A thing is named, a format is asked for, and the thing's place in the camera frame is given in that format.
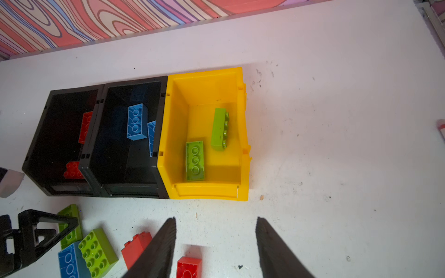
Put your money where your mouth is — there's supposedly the middle black bin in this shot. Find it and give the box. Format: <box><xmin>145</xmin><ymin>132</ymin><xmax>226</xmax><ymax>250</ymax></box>
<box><xmin>79</xmin><ymin>76</ymin><xmax>169</xmax><ymax>199</ymax></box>

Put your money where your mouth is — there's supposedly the red marker pen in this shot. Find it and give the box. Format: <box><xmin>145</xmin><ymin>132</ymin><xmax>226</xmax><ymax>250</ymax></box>
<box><xmin>436</xmin><ymin>119</ymin><xmax>445</xmax><ymax>139</ymax></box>

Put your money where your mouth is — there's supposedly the left black bin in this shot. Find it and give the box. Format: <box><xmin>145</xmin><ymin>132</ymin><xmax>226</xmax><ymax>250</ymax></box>
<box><xmin>22</xmin><ymin>85</ymin><xmax>103</xmax><ymax>196</ymax></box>

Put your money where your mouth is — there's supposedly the green lego brick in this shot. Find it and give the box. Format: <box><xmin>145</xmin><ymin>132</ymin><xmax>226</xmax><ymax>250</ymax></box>
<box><xmin>185</xmin><ymin>141</ymin><xmax>205</xmax><ymax>182</ymax></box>
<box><xmin>57</xmin><ymin>204</ymin><xmax>83</xmax><ymax>250</ymax></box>
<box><xmin>211</xmin><ymin>108</ymin><xmax>229</xmax><ymax>151</ymax></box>
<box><xmin>78</xmin><ymin>228</ymin><xmax>118</xmax><ymax>278</ymax></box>

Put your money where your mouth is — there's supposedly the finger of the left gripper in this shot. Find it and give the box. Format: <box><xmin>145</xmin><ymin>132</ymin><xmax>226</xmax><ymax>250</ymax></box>
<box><xmin>1</xmin><ymin>209</ymin><xmax>79</xmax><ymax>278</ymax></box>

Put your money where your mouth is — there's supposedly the blue lego brick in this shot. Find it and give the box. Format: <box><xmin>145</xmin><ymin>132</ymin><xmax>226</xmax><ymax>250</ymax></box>
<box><xmin>127</xmin><ymin>103</ymin><xmax>148</xmax><ymax>141</ymax></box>
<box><xmin>58</xmin><ymin>242</ymin><xmax>90</xmax><ymax>278</ymax></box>
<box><xmin>147</xmin><ymin>120</ymin><xmax>156</xmax><ymax>157</ymax></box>

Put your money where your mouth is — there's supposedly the red lego brick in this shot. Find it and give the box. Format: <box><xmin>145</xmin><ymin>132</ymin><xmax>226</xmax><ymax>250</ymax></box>
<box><xmin>78</xmin><ymin>111</ymin><xmax>93</xmax><ymax>144</ymax></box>
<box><xmin>121</xmin><ymin>232</ymin><xmax>153</xmax><ymax>270</ymax></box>
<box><xmin>176</xmin><ymin>257</ymin><xmax>202</xmax><ymax>278</ymax></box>
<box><xmin>63</xmin><ymin>161</ymin><xmax>85</xmax><ymax>180</ymax></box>

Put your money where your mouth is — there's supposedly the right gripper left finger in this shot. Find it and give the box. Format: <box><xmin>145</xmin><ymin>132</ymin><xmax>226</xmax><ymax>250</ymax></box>
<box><xmin>124</xmin><ymin>218</ymin><xmax>177</xmax><ymax>278</ymax></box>

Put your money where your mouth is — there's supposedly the black bin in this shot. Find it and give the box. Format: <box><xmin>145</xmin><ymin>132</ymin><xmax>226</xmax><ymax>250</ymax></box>
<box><xmin>22</xmin><ymin>85</ymin><xmax>103</xmax><ymax>196</ymax></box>
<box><xmin>79</xmin><ymin>76</ymin><xmax>169</xmax><ymax>199</ymax></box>

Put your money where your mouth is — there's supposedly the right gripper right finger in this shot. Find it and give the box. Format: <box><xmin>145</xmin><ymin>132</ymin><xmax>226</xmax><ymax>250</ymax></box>
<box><xmin>256</xmin><ymin>217</ymin><xmax>314</xmax><ymax>278</ymax></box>

